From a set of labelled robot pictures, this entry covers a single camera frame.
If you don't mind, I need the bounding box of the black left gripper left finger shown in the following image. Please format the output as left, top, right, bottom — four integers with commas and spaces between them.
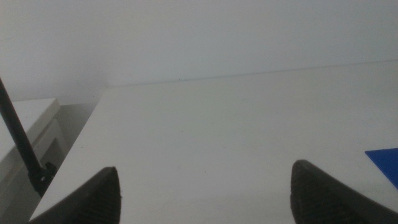
29, 166, 122, 224

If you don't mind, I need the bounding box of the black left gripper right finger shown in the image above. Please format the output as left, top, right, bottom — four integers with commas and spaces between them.
289, 159, 398, 224

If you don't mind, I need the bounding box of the blue rectangular mat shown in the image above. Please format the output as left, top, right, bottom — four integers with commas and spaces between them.
364, 147, 398, 190

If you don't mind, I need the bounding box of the black pole with table clamp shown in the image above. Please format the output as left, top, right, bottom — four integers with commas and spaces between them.
0, 77, 58, 198

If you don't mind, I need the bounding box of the white side cabinet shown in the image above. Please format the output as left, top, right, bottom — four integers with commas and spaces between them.
0, 98, 68, 224

